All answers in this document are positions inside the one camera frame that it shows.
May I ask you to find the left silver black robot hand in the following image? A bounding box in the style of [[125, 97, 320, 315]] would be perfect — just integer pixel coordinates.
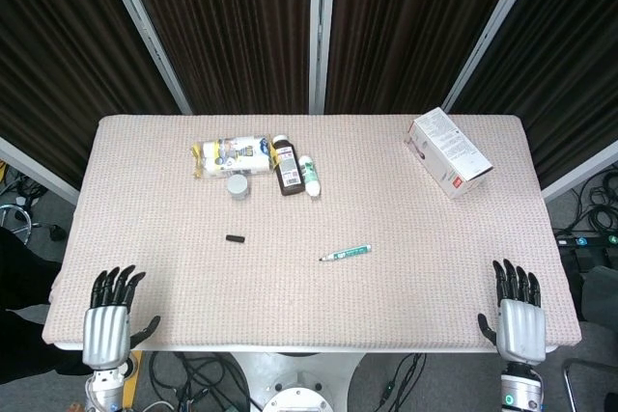
[[81, 264, 161, 369]]

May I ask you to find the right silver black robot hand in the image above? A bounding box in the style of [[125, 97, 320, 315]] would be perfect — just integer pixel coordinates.
[[477, 259, 548, 366]]

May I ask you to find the green white marker pen body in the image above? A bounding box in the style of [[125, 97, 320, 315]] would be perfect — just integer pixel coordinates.
[[318, 243, 373, 263]]

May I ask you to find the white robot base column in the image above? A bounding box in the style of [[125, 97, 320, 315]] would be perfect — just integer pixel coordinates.
[[226, 351, 369, 412]]

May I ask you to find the black fabric heap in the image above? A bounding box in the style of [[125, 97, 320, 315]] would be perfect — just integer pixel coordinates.
[[0, 226, 94, 378]]

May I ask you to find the black power strip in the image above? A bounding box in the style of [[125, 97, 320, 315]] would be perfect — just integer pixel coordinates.
[[554, 232, 618, 250]]

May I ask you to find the chrome chair base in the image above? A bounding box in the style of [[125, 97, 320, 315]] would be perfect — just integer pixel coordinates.
[[0, 199, 67, 242]]

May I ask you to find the white cardboard lamp box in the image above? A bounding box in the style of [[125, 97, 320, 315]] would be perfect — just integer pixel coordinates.
[[404, 106, 494, 201]]

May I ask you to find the small white jar grey lid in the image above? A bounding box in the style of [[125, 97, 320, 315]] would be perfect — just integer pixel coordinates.
[[226, 174, 252, 202]]

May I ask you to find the pink woven tablecloth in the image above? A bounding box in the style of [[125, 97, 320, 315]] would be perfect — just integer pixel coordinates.
[[42, 115, 581, 351]]

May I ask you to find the plastic pack of white rolls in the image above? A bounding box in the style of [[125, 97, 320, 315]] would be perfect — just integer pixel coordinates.
[[190, 134, 272, 181]]

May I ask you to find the brown medicine bottle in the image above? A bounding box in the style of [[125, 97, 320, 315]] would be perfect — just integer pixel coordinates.
[[271, 135, 304, 198]]

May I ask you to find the white bottle green label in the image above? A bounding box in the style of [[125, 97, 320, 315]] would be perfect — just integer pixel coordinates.
[[297, 154, 323, 200]]

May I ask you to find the dark pleated curtain panel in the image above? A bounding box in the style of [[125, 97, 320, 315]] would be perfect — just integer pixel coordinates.
[[0, 0, 183, 191], [451, 0, 618, 191], [118, 0, 316, 117], [323, 0, 528, 117]]

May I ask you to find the chrome chair frame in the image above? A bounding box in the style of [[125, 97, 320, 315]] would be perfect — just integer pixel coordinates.
[[561, 357, 618, 412]]

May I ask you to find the black floor cable bundle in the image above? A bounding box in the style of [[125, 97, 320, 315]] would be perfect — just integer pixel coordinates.
[[554, 160, 618, 239], [142, 351, 255, 412]]

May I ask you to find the black cable with green light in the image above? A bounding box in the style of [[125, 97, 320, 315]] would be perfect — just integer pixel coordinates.
[[378, 352, 429, 407]]

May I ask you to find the grey aluminium partition rail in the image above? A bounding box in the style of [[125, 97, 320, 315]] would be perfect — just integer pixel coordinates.
[[540, 141, 618, 204], [0, 135, 81, 206]]

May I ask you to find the grey aluminium partition post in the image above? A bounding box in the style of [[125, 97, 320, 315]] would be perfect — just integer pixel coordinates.
[[95, 0, 194, 117], [441, 0, 550, 115], [308, 0, 338, 115]]

